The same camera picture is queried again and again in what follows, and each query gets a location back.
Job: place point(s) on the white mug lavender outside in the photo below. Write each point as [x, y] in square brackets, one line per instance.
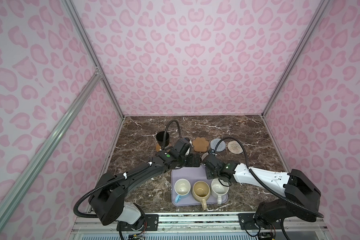
[204, 156]

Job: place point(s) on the cork paw-shaped coaster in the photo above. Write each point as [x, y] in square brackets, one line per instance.
[200, 145]

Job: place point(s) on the yellow beige mug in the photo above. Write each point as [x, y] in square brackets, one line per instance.
[201, 193]

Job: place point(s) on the black mug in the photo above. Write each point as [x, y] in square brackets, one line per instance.
[163, 138]

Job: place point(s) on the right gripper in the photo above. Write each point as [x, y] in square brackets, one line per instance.
[208, 176]

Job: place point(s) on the aluminium frame diagonal beam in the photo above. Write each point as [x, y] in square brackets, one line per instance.
[29, 175]

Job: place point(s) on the woven rattan round coaster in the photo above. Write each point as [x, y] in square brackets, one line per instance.
[159, 148]

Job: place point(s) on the aluminium front rail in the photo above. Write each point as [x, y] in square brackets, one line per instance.
[225, 226]

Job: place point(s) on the beige speckled woven coaster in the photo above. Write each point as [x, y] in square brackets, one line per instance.
[235, 148]

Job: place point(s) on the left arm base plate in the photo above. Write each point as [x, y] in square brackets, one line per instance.
[145, 223]

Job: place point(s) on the blue-grey woven round coaster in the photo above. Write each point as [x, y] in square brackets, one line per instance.
[217, 145]

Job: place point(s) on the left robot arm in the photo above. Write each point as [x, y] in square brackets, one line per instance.
[108, 201]

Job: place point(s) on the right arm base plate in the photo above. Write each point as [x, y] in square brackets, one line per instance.
[246, 221]

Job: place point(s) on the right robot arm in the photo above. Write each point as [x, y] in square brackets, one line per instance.
[297, 195]

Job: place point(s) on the lavender serving tray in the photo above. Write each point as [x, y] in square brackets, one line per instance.
[193, 175]

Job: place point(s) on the white mug blue handle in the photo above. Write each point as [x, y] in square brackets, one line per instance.
[182, 188]

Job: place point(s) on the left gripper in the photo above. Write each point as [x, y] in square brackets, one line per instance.
[192, 162]

